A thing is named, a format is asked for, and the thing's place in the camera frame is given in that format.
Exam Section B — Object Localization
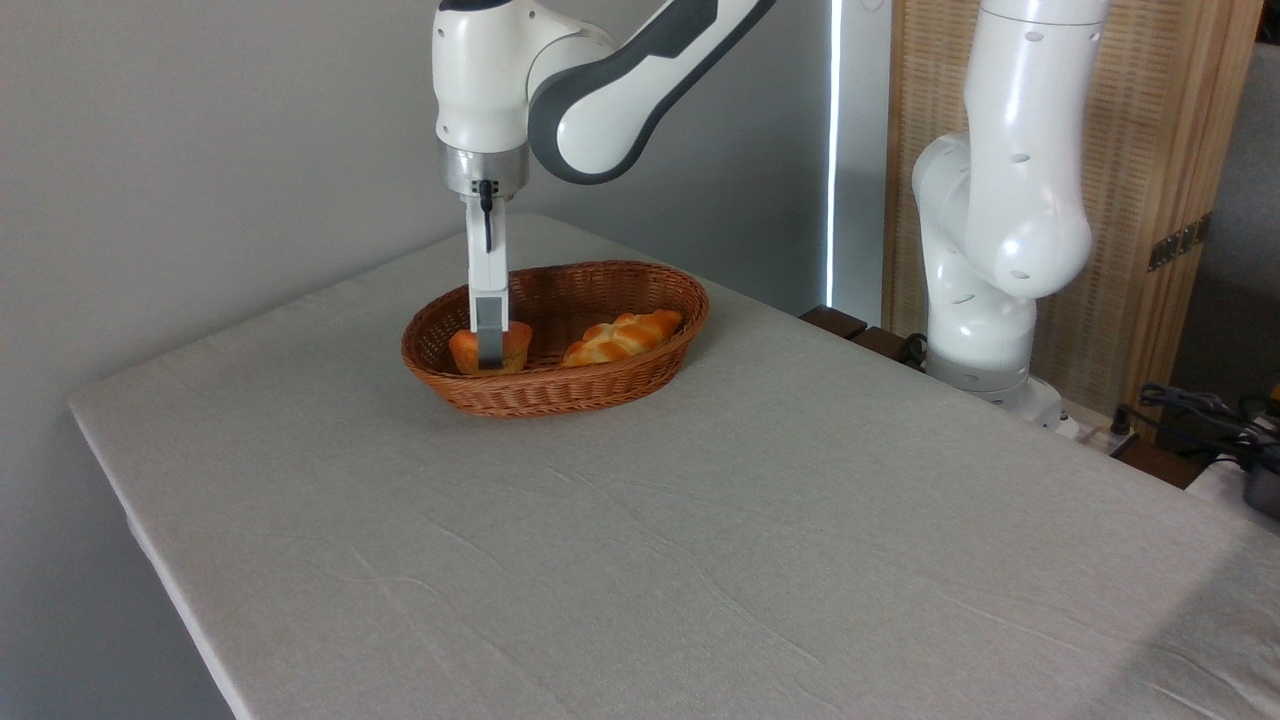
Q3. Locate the dark grey device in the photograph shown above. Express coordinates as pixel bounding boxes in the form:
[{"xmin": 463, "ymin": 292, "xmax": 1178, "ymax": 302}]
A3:
[{"xmin": 1243, "ymin": 462, "xmax": 1280, "ymax": 521}]

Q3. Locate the grey tablecloth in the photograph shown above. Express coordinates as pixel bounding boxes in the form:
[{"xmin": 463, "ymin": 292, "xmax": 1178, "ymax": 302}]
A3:
[{"xmin": 68, "ymin": 212, "xmax": 1280, "ymax": 720}]

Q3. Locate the orange muffin bread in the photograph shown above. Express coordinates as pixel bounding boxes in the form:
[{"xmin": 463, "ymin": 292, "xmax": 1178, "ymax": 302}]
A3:
[{"xmin": 448, "ymin": 320, "xmax": 534, "ymax": 377}]

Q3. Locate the dark metal screen hinge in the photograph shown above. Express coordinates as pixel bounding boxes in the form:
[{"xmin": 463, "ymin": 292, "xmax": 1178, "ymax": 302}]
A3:
[{"xmin": 1148, "ymin": 213, "xmax": 1211, "ymax": 273}]

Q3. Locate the black cable bundle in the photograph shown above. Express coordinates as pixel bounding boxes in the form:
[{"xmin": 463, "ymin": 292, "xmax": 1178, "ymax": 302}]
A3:
[{"xmin": 1138, "ymin": 383, "xmax": 1280, "ymax": 471}]

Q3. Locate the braided golden bread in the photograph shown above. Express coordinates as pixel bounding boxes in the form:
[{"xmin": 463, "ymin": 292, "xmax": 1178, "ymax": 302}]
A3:
[{"xmin": 562, "ymin": 309, "xmax": 685, "ymax": 368}]

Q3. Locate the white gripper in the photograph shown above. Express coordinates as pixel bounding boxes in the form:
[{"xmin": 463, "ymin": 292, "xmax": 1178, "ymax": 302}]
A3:
[{"xmin": 463, "ymin": 195, "xmax": 511, "ymax": 371}]

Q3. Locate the brown wicker basket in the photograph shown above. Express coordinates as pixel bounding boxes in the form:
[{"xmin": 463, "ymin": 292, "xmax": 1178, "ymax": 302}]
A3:
[{"xmin": 401, "ymin": 260, "xmax": 711, "ymax": 418}]

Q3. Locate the wooden folding screen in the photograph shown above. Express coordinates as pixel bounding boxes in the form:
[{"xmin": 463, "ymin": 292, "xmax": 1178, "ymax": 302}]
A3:
[{"xmin": 882, "ymin": 0, "xmax": 1266, "ymax": 416}]

